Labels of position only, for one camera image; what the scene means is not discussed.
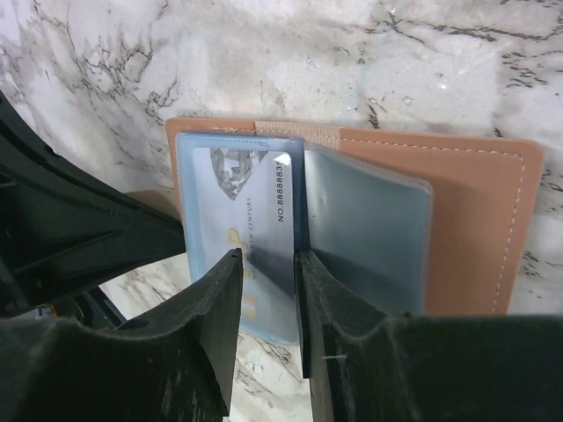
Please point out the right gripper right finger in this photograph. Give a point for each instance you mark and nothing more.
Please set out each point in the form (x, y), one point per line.
(363, 365)

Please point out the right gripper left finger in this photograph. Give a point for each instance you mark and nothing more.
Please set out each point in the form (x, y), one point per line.
(174, 362)

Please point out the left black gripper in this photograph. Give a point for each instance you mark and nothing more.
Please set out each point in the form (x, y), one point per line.
(60, 235)

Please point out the tan leather card holder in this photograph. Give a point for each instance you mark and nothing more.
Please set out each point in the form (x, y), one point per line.
(420, 223)

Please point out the silver credit card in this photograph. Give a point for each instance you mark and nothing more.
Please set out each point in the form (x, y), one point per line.
(243, 199)

